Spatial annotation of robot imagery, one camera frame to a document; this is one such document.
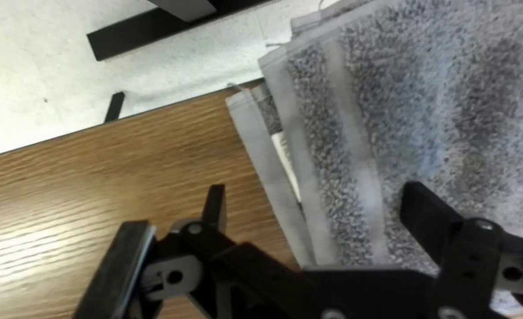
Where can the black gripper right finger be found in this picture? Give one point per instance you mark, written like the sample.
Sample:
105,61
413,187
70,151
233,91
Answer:
433,224

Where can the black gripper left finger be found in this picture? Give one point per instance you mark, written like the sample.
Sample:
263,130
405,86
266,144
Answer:
213,213

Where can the gray towel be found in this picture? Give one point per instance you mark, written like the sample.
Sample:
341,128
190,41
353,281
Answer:
369,95

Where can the wooden desk with black frame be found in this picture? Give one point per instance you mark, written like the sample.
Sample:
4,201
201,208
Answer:
87,144

